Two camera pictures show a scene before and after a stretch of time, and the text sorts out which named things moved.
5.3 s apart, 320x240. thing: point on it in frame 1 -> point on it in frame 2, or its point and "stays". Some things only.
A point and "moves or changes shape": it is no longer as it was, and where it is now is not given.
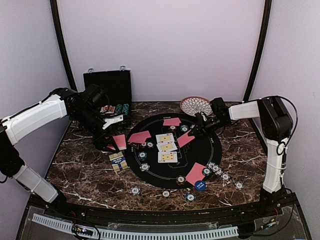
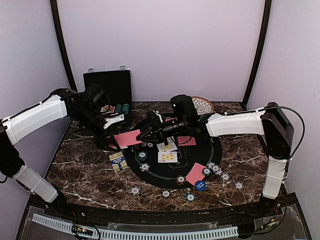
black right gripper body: x=213 y=124 -> x=179 y=124
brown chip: x=180 y=180 stays
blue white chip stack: x=135 y=191 stays
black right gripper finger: x=198 y=131 -> x=152 y=132
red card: x=195 y=174 stays
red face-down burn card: x=185 y=139 moves or changes shape
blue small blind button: x=200 y=185 stays
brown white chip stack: x=165 y=193 stays
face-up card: x=164 y=157 stays
